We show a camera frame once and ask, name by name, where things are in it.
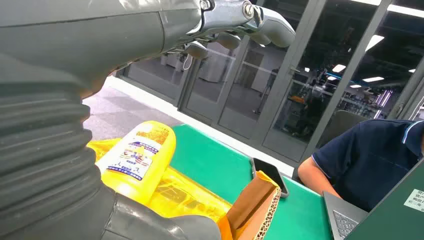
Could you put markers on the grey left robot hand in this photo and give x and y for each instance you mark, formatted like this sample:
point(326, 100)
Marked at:
point(99, 33)

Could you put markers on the orange detergent bottle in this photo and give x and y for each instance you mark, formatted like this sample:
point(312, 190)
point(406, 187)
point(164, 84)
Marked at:
point(139, 155)

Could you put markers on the yellow plastic sheet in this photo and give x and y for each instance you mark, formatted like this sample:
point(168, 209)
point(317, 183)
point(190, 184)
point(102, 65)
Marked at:
point(185, 198)

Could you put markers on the grey framed glass partition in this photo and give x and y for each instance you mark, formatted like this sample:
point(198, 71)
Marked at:
point(288, 82)

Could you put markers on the black smartphone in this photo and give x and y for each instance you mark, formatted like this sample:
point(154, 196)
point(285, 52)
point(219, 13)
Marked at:
point(271, 172)

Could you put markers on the brown cardboard piece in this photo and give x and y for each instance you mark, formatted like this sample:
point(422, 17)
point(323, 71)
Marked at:
point(251, 205)

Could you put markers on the person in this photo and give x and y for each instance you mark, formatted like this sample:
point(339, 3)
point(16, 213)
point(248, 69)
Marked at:
point(364, 165)

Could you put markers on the dark green laptop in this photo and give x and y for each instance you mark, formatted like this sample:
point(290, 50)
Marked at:
point(391, 215)

